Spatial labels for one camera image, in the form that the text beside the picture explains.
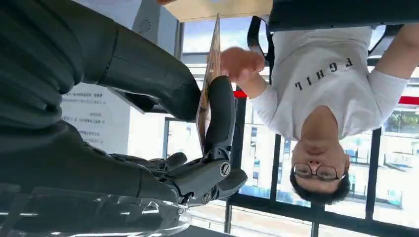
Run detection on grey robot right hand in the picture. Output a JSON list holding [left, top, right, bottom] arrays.
[[0, 0, 249, 207]]

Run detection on red horizontal strip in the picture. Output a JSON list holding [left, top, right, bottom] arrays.
[[233, 90, 419, 106]]

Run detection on pale wooden desk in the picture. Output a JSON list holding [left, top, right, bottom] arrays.
[[163, 0, 274, 23]]

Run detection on person's left hand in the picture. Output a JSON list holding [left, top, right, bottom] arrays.
[[221, 46, 266, 84]]

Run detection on robot right arm ribbed sleeve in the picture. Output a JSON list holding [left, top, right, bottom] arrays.
[[0, 0, 84, 131]]

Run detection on black-rimmed glasses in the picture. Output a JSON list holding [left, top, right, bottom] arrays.
[[293, 162, 347, 183]]

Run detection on person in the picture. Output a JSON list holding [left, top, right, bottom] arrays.
[[221, 23, 419, 206]]

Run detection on clear plastic cover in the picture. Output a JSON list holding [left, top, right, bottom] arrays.
[[0, 183, 193, 237]]

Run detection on white sign board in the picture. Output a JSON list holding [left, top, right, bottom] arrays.
[[60, 82, 132, 155]]

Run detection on silver kiosk stand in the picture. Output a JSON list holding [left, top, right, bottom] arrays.
[[132, 0, 185, 61]]

